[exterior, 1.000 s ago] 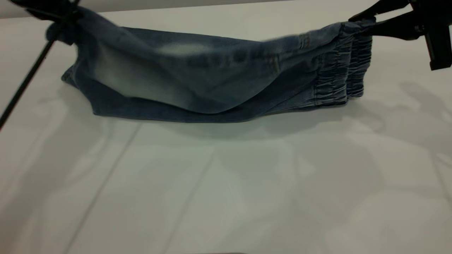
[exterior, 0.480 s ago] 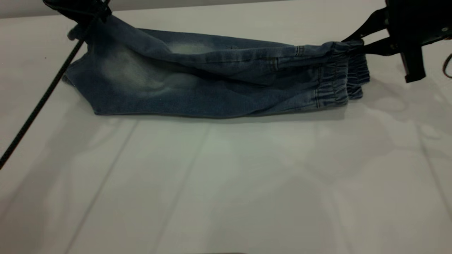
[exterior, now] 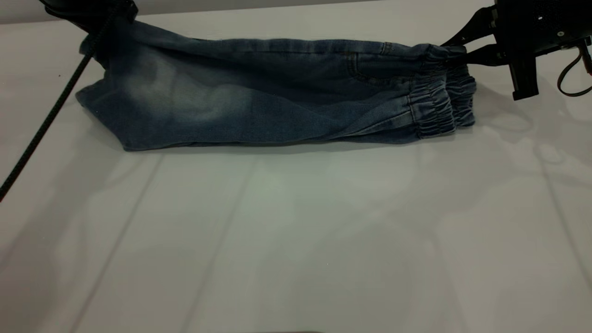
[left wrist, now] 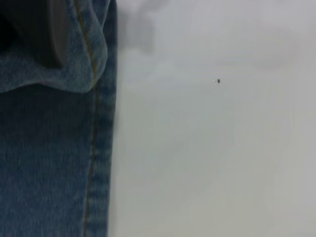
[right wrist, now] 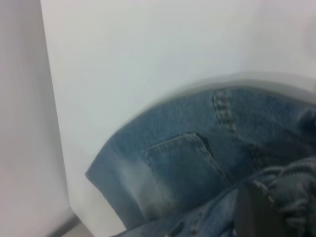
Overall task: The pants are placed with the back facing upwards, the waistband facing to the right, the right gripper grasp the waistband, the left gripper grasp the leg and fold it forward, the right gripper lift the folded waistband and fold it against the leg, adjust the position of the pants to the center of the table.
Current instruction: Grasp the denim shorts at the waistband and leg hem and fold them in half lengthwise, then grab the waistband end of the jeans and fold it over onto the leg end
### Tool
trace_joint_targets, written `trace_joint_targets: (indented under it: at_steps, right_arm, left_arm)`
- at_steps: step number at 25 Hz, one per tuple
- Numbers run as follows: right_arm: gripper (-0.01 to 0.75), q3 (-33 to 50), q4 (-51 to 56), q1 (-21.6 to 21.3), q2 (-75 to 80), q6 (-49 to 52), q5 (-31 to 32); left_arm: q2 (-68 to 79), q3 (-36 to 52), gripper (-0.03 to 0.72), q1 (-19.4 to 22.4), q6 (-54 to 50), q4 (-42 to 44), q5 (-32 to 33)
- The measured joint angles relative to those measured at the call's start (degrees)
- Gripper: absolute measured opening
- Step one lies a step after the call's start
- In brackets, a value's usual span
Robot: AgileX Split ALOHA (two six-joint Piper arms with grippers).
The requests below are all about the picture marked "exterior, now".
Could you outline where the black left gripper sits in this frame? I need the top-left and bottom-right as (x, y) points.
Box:
(39, 0), (138, 33)

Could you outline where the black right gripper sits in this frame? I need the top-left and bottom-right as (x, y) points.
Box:
(442, 0), (592, 101)

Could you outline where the blue denim shorts basketball print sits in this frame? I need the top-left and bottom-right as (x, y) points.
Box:
(75, 18), (477, 152)

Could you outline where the thin black right gripper cable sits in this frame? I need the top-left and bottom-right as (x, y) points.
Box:
(557, 39), (592, 98)

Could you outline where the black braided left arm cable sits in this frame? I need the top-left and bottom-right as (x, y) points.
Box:
(0, 0), (128, 202)

